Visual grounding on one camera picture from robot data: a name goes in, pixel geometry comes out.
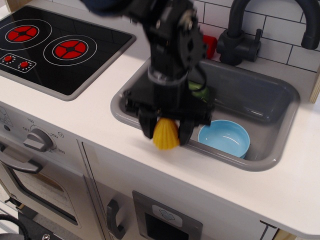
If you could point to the grey oven door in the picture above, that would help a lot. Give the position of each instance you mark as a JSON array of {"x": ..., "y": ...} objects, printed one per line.
[{"x": 58, "y": 194}]

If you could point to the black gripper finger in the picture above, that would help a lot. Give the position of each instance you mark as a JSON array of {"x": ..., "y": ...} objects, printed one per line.
[
  {"x": 185, "y": 131},
  {"x": 148, "y": 123}
]

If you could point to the light blue bowl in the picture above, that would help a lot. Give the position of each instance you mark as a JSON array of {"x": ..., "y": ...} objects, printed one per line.
[{"x": 226, "y": 136}]

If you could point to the grey oven door handle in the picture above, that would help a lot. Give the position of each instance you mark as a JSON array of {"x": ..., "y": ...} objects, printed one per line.
[{"x": 16, "y": 160}]

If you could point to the grey dispenser panel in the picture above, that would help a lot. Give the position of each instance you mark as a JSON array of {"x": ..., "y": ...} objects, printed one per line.
[{"x": 157, "y": 221}]

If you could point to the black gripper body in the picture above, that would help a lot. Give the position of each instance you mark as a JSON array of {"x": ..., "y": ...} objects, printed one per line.
[{"x": 172, "y": 102}]

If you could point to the yellow toy corn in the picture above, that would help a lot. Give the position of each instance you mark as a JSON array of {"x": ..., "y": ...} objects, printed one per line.
[{"x": 166, "y": 134}]

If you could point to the black toy stovetop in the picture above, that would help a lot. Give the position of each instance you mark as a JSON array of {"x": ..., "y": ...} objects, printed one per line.
[{"x": 56, "y": 54}]

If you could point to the green toy bell pepper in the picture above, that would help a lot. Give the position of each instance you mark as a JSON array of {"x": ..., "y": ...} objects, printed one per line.
[{"x": 198, "y": 91}]

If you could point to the grey oven knob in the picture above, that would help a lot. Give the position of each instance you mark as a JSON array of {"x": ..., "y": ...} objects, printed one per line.
[{"x": 38, "y": 140}]

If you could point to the red ketchup bottle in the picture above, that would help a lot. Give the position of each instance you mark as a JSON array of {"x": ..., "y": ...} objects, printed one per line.
[{"x": 211, "y": 43}]

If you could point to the grey cabinet door handle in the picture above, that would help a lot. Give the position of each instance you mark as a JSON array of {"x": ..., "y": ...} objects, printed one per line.
[{"x": 112, "y": 209}]

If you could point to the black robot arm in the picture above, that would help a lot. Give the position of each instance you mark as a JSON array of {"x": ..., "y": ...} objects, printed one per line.
[{"x": 176, "y": 48}]

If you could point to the dark grey faucet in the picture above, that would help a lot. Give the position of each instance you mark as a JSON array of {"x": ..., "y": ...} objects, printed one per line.
[{"x": 234, "y": 46}]

